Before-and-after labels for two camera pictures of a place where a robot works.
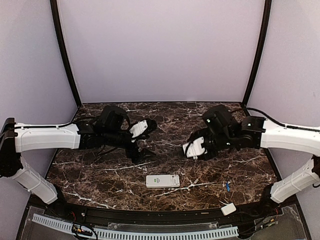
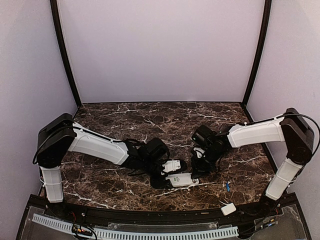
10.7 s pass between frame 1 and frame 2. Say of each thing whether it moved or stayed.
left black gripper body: moved
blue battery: stayed
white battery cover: stayed
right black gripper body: moved
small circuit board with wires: stayed
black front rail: stayed
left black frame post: stayed
